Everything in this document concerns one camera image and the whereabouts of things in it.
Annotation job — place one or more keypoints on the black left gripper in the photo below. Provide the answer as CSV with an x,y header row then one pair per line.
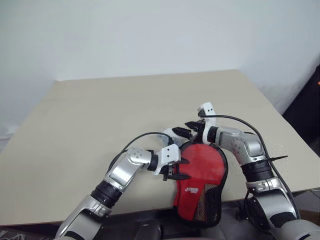
x,y
172,168

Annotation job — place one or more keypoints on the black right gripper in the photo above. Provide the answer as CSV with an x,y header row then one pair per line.
x,y
198,132

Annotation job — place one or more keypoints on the red black mesh paddle case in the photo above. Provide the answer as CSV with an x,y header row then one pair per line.
x,y
200,195

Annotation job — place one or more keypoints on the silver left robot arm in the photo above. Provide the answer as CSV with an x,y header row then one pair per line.
x,y
120,175

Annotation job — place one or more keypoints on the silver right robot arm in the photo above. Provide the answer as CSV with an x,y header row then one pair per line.
x,y
252,150

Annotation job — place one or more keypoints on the white translucent plastic piece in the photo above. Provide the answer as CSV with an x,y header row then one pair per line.
x,y
167,133

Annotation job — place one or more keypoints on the dark panel with white scribbles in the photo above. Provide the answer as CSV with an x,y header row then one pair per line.
x,y
25,233

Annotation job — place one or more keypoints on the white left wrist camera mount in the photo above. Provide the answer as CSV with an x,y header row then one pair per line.
x,y
168,155

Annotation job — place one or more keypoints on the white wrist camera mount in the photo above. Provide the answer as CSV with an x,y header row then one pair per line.
x,y
168,155
208,110

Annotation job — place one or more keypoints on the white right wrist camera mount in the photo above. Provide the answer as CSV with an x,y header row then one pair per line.
x,y
208,110

